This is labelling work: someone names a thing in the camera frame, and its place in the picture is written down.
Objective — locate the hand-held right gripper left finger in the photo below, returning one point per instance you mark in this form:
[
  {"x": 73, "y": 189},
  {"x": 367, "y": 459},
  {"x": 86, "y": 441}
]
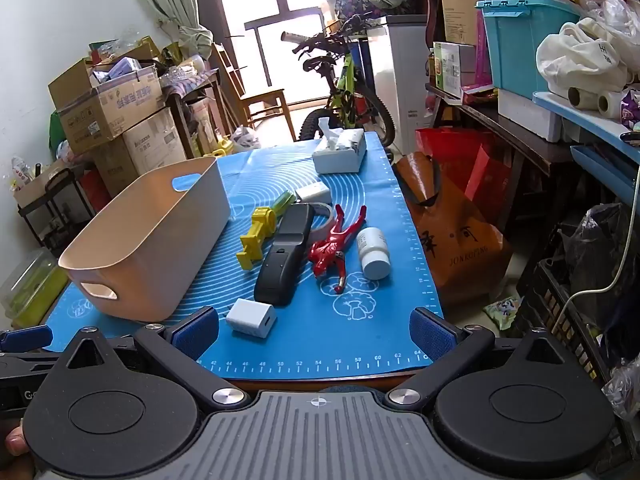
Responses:
[{"x": 197, "y": 334}]

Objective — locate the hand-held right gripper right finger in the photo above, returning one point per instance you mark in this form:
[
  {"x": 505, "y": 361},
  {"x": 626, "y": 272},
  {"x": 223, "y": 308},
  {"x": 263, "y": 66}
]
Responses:
[{"x": 431, "y": 336}]

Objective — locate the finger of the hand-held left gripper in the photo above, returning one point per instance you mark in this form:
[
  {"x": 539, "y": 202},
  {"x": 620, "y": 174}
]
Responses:
[{"x": 25, "y": 338}]

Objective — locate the small white charger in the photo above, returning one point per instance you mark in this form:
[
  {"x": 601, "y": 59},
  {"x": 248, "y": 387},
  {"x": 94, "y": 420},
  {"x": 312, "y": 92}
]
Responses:
[{"x": 247, "y": 316}]

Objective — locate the white pill bottle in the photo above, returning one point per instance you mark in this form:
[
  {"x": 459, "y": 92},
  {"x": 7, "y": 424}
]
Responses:
[{"x": 375, "y": 255}]

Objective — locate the beige plastic basket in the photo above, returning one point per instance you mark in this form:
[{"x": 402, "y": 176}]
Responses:
[{"x": 165, "y": 240}]

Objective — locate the black remote control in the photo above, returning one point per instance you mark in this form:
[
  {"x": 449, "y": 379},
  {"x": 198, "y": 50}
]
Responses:
[{"x": 280, "y": 270}]

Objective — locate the yellow plastic toy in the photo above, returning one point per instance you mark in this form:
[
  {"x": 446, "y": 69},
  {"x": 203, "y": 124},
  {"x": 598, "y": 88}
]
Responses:
[{"x": 256, "y": 235}]

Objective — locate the red action figure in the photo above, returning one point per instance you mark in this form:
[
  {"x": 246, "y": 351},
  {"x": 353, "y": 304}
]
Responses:
[{"x": 330, "y": 252}]

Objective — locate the clear tape roll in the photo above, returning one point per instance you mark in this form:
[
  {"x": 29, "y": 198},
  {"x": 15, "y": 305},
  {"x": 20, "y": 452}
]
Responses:
[{"x": 323, "y": 225}]

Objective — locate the person's left hand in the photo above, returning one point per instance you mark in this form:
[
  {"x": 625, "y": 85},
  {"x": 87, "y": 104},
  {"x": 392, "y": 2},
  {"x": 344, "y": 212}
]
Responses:
[{"x": 16, "y": 444}]

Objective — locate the clear green container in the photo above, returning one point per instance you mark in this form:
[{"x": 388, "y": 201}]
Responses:
[{"x": 30, "y": 285}]

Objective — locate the snack packet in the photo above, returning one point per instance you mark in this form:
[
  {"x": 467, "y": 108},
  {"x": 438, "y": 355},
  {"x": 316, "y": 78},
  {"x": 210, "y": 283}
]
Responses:
[{"x": 502, "y": 312}]

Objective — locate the orange paper bag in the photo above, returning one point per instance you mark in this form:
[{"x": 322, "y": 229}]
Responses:
[{"x": 450, "y": 240}]

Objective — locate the blue silicone mat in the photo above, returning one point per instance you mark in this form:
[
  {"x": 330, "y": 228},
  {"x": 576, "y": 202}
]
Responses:
[{"x": 310, "y": 330}]

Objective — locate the black plastic crate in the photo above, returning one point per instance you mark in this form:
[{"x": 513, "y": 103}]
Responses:
[{"x": 550, "y": 310}]

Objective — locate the black metal cart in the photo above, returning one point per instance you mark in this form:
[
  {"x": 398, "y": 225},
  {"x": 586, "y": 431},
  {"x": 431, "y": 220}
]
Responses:
[{"x": 55, "y": 210}]

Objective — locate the green round tin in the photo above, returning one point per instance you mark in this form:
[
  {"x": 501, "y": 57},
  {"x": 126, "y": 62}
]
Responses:
[{"x": 281, "y": 201}]

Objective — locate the large white charger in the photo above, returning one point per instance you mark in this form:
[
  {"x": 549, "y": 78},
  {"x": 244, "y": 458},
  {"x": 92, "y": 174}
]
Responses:
[{"x": 312, "y": 192}]

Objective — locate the black plastic bag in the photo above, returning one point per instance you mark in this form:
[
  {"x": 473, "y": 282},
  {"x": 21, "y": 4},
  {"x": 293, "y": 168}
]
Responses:
[{"x": 595, "y": 255}]

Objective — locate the red shopping bag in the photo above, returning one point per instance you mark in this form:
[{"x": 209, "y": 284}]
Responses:
[{"x": 450, "y": 152}]

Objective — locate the large plain cardboard box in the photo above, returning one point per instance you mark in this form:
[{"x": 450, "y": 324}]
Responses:
[{"x": 150, "y": 147}]

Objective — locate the clear plastic bag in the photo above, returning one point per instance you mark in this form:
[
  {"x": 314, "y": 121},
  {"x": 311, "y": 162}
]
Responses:
[{"x": 622, "y": 390}]

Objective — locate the white tissue pack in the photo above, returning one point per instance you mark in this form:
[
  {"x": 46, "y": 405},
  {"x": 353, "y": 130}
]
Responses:
[{"x": 340, "y": 157}]

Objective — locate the white plastic bag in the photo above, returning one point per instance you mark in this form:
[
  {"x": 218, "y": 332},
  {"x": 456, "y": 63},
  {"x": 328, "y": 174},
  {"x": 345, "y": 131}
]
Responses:
[{"x": 245, "y": 137}]

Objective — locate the dark wooden table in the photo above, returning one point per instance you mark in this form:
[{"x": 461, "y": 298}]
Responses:
[{"x": 520, "y": 135}]

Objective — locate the dark side table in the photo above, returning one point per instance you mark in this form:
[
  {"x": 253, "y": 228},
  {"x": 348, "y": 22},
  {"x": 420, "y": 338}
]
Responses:
[{"x": 195, "y": 105}]

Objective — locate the printed cardboard box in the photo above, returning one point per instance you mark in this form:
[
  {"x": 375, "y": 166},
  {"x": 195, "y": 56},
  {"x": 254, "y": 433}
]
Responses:
[{"x": 110, "y": 110}]

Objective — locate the white foam box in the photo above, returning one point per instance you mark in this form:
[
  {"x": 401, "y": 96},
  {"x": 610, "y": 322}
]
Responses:
[{"x": 530, "y": 115}]

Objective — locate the wooden chair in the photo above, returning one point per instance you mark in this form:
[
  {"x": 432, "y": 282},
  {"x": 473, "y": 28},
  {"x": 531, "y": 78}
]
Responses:
[{"x": 262, "y": 97}]

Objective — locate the white cabinet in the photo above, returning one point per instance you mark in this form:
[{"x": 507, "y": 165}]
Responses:
[{"x": 405, "y": 85}]

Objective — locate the open brown cardboard box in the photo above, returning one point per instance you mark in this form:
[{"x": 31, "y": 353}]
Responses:
[{"x": 67, "y": 82}]

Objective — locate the green bicycle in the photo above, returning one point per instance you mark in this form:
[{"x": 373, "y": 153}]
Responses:
[{"x": 350, "y": 85}]

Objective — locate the green and white carton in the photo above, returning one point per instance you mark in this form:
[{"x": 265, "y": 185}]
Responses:
[{"x": 450, "y": 70}]

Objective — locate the light blue shelf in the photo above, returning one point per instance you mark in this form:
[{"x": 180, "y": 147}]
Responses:
[{"x": 590, "y": 120}]

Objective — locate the brown glass bottle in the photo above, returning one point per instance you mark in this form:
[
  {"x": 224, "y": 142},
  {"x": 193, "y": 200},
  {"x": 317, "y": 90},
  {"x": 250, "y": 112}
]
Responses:
[{"x": 431, "y": 67}]

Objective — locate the pink gift box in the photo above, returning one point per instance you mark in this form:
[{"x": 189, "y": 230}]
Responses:
[{"x": 481, "y": 60}]

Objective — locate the white paper roll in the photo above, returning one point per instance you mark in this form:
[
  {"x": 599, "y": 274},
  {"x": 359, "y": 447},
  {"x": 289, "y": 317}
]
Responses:
[
  {"x": 582, "y": 98},
  {"x": 610, "y": 104}
]

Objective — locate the teal storage bin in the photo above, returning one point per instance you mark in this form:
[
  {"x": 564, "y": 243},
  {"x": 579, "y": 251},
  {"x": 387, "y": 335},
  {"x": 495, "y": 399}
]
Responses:
[{"x": 520, "y": 45}]

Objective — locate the cream cloth bag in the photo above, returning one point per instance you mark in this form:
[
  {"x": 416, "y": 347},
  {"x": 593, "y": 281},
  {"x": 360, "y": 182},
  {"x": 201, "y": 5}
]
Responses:
[{"x": 580, "y": 60}]

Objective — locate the tall cardboard box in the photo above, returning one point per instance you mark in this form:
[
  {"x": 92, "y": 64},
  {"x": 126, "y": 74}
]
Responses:
[{"x": 457, "y": 0}]

